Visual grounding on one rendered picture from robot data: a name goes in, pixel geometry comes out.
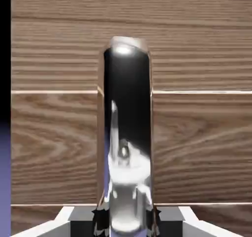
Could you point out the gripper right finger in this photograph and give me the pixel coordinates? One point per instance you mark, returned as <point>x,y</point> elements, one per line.
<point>171,223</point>

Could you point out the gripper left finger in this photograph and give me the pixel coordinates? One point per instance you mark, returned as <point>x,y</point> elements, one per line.
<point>78,223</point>

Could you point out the wooden cabinet door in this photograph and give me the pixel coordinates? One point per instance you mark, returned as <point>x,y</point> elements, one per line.
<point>31,215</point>
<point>200,148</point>
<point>49,60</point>

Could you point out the wooden cabinet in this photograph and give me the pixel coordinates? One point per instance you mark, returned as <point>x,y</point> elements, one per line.
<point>196,5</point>

